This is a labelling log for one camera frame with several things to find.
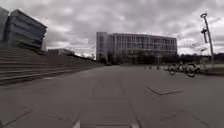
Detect dark glass building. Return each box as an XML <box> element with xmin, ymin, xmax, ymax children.
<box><xmin>0</xmin><ymin>5</ymin><xmax>48</xmax><ymax>52</ymax></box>

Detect tall lamp pole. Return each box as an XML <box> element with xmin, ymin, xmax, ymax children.
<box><xmin>199</xmin><ymin>12</ymin><xmax>216</xmax><ymax>65</ymax></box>

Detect wide grey stone steps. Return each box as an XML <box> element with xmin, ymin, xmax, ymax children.
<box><xmin>0</xmin><ymin>41</ymin><xmax>105</xmax><ymax>86</ymax></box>

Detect parked bicycle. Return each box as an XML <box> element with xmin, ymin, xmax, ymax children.
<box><xmin>184</xmin><ymin>61</ymin><xmax>203</xmax><ymax>78</ymax></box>
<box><xmin>167</xmin><ymin>60</ymin><xmax>186</xmax><ymax>76</ymax></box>

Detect low flat-roofed building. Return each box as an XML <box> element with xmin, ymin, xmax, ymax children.
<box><xmin>46</xmin><ymin>48</ymin><xmax>76</xmax><ymax>56</ymax></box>

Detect low dark wall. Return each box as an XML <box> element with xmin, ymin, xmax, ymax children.
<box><xmin>196</xmin><ymin>66</ymin><xmax>224</xmax><ymax>77</ymax></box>

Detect grey paved plaza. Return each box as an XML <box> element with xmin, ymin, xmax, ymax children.
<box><xmin>0</xmin><ymin>63</ymin><xmax>224</xmax><ymax>128</ymax></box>

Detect pale glass-fronted building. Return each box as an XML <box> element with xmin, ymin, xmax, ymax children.
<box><xmin>95</xmin><ymin>31</ymin><xmax>179</xmax><ymax>66</ymax></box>

